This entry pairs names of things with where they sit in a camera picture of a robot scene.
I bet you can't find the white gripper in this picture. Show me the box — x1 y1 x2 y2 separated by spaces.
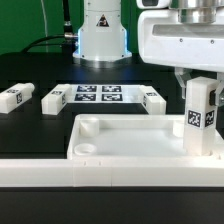
138 8 224 99

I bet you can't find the white desk top tray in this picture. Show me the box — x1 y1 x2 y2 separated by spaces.
67 113 224 160

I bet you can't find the fiducial marker sheet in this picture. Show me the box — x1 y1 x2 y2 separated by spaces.
68 84 141 104

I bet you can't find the black cable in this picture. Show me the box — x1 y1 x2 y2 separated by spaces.
21 0 80 53

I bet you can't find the white L-shaped fence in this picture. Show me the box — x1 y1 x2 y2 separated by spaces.
0 135 224 187

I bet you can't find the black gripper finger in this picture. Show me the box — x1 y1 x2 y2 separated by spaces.
209 72 224 108

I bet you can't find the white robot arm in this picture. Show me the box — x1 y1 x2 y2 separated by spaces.
73 0 224 106

